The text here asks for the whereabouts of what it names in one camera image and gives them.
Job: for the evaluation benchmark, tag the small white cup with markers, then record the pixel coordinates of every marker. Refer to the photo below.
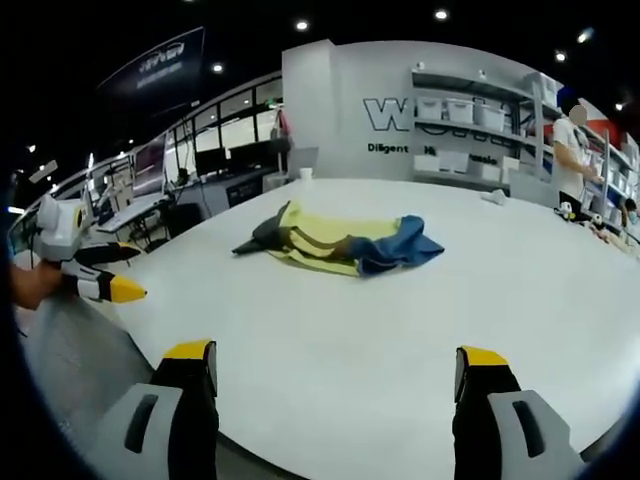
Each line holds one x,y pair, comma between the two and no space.
306,174

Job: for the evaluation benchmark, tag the red hanging cloth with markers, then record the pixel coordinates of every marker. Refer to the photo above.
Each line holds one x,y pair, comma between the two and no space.
282,124

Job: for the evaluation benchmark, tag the person's left hand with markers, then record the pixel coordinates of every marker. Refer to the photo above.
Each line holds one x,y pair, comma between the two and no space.
35,285

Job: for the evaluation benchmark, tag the small white object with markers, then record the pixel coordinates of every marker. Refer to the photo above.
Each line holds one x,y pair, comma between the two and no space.
494,196

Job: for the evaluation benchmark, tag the grey shelving rack with boxes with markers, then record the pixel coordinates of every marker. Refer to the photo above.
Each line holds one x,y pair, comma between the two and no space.
617,170

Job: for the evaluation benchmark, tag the black computer monitor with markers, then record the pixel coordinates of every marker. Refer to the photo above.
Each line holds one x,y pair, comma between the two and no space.
211,161

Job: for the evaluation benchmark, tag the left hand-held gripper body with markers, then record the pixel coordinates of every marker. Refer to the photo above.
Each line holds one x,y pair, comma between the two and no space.
60,232

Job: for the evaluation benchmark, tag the white office desk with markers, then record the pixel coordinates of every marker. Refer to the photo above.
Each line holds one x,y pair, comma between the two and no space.
127,212

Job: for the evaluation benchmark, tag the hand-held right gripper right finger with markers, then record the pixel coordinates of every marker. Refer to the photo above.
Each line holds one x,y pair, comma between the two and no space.
520,430

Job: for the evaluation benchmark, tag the small black white toy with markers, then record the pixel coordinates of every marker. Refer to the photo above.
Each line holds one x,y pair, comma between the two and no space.
566,210

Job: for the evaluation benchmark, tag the round ceiling light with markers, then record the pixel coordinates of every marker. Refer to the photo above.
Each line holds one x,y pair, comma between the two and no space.
217,67
560,56
585,35
301,24
441,14

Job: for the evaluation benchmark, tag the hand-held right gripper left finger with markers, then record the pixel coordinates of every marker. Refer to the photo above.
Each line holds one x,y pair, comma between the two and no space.
150,425

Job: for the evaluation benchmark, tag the pile of plush toys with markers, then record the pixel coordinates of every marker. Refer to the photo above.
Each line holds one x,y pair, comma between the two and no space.
607,230

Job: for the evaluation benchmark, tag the group of white storage bins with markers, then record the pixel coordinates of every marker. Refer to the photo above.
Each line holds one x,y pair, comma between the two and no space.
465,112

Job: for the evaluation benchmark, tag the pink display screen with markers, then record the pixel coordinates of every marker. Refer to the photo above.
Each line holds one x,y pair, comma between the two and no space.
150,165

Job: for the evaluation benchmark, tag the grey metal shelving unit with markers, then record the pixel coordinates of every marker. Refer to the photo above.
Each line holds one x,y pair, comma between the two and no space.
520,135

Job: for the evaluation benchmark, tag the dark hanging banner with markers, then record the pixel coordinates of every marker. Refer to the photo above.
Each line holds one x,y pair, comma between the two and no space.
160,65

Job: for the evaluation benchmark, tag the yellow blue grey garment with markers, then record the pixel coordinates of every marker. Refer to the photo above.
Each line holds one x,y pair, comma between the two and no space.
330,240

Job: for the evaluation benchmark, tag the grey counter cabinet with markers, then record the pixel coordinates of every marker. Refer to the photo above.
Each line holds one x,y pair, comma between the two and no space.
250,187

